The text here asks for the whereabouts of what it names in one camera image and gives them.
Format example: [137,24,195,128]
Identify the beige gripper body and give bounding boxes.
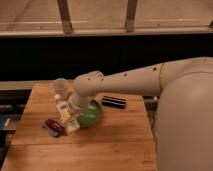
[69,93,91,111]

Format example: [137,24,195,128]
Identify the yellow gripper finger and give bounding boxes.
[59,109,71,124]

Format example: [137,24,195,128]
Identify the white plastic bottle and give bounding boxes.
[54,94,80,133]

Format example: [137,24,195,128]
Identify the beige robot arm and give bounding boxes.
[68,56,213,171]

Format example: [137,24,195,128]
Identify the green ceramic bowl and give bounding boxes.
[77,100,102,128]

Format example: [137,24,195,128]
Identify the red snack packet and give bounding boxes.
[45,119,65,134]

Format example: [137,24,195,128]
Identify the clear plastic cup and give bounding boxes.
[52,78,69,99]

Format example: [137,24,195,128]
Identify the black rectangular box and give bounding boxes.
[101,96,126,109]

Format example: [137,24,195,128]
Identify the left metal post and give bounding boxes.
[57,0,73,34]

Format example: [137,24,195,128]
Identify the metal post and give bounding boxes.
[125,0,137,32]
[57,0,73,34]

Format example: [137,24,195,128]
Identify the right metal post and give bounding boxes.
[125,0,137,32]

